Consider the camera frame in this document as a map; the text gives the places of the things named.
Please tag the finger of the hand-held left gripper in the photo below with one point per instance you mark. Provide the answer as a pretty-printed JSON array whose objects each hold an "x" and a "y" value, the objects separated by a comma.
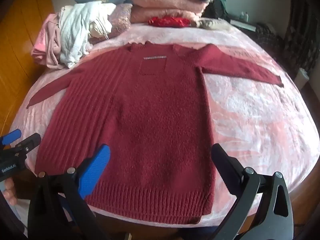
[
  {"x": 11, "y": 136},
  {"x": 31, "y": 142}
]

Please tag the pink fluffy folded blanket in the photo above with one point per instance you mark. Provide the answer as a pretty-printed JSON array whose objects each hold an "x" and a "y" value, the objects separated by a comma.
[{"x": 165, "y": 2}]

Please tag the pink folded clothes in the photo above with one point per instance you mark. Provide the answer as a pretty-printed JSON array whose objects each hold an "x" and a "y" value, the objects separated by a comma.
[{"x": 47, "y": 46}]

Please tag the bright red cloth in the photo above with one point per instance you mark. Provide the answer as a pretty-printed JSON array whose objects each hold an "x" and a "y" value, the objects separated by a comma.
[{"x": 170, "y": 21}]

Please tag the dark red knit sweater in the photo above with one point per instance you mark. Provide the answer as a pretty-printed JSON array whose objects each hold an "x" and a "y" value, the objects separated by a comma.
[{"x": 140, "y": 130}]

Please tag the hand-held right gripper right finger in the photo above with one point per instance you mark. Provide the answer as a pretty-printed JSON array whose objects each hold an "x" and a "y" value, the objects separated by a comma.
[{"x": 225, "y": 166}]

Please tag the white bottles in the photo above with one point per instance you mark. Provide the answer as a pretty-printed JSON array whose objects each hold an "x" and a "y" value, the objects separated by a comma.
[{"x": 244, "y": 16}]

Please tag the person's left hand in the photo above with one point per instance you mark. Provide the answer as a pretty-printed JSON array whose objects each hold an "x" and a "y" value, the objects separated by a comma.
[{"x": 8, "y": 191}]

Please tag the dark checked cloth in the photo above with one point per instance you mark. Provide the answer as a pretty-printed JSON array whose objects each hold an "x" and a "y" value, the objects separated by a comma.
[{"x": 267, "y": 36}]

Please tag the dark patterned curtain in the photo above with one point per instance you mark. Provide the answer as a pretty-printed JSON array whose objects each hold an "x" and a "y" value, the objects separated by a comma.
[{"x": 300, "y": 37}]

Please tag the beige cloth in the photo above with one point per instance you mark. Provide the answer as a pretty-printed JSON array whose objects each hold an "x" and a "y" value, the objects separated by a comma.
[{"x": 212, "y": 23}]

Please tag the cream crumpled cloth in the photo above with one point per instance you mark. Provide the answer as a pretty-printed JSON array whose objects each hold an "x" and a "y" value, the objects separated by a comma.
[{"x": 100, "y": 28}]

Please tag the grey flat box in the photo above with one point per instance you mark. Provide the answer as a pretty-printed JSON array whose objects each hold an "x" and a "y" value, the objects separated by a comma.
[{"x": 243, "y": 25}]

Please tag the white ribbed garment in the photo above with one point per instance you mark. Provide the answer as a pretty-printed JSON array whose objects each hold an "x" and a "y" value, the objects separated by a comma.
[{"x": 72, "y": 37}]

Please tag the pink printed blanket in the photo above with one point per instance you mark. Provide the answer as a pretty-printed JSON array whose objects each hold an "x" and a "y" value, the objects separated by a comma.
[{"x": 250, "y": 130}]

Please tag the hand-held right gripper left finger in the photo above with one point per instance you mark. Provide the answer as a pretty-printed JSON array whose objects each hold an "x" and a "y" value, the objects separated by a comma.
[{"x": 96, "y": 170}]

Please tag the white box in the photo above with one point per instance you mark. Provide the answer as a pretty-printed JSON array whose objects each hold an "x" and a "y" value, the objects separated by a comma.
[{"x": 303, "y": 78}]

